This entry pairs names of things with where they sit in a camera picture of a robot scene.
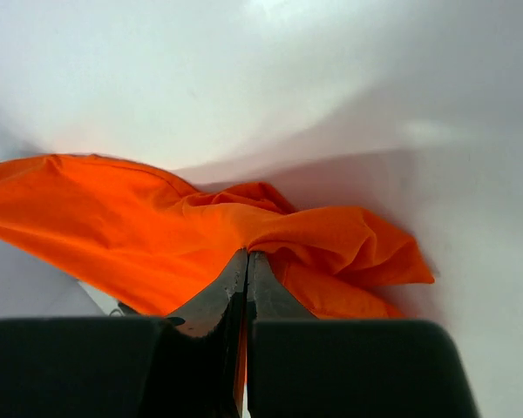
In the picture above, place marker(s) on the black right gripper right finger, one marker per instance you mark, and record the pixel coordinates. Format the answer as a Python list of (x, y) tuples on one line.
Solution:
[(300, 366)]

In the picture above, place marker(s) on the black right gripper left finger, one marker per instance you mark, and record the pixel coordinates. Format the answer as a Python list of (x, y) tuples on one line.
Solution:
[(182, 365)]

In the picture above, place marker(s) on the orange t shirt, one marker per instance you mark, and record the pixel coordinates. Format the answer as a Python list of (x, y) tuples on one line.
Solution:
[(152, 241)]

